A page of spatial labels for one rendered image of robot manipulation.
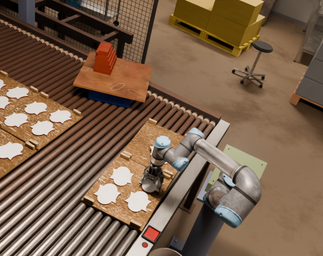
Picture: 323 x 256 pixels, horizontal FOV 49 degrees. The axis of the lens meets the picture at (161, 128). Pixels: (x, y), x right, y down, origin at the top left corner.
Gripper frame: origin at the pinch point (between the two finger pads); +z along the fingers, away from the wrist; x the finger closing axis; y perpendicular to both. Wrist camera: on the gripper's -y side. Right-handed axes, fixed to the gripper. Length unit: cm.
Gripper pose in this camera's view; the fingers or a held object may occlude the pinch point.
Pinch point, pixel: (151, 183)
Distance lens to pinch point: 201.0
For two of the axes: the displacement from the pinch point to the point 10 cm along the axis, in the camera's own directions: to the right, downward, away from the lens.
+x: 8.9, 4.1, -1.8
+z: -2.1, 7.4, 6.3
